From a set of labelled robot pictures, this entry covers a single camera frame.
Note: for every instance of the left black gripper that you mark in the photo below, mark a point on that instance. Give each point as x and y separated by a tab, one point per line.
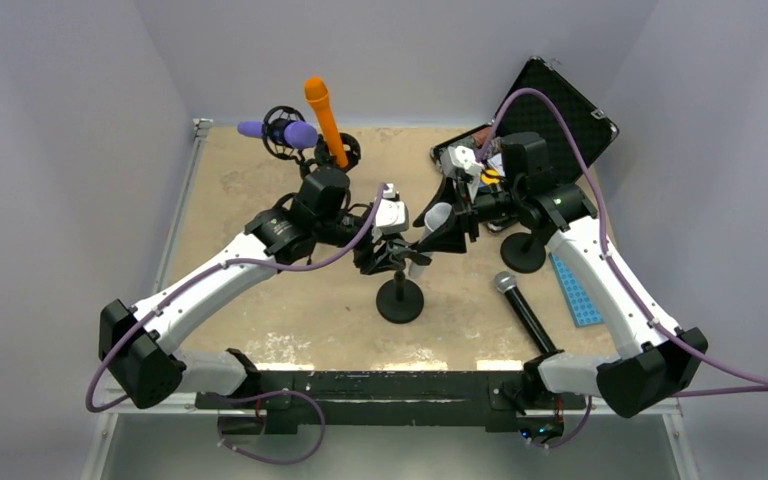
367	261

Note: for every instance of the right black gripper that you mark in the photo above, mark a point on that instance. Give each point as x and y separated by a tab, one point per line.
449	238

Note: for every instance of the black clip stand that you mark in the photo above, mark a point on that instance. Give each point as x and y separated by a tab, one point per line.
523	253
400	300

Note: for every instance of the black silver-mesh microphone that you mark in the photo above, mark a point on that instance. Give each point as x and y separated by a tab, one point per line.
506	284

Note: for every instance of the white microphone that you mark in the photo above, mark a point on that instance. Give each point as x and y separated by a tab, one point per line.
434	218

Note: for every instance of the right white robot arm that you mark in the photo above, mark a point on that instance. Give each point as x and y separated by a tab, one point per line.
654	358

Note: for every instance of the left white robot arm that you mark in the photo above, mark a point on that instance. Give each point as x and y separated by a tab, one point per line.
140	345

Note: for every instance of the purple microphone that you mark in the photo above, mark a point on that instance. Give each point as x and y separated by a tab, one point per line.
296	134

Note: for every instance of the orange microphone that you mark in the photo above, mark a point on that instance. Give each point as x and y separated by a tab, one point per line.
318	97

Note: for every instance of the yellow dealer chip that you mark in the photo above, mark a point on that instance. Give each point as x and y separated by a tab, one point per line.
490	177

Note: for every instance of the black poker chip case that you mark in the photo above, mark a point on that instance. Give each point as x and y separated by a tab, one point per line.
590	127

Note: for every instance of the blue lego baseplate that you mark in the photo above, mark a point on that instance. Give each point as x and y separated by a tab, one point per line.
583	311

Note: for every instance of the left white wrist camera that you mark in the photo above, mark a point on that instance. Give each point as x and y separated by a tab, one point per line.
392	216

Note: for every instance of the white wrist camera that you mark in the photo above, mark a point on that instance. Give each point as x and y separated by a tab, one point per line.
392	216
460	160

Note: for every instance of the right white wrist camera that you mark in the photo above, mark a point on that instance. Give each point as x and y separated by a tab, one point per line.
460	160

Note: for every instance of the black tripod shock-mount stand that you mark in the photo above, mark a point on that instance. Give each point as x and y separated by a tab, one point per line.
305	159

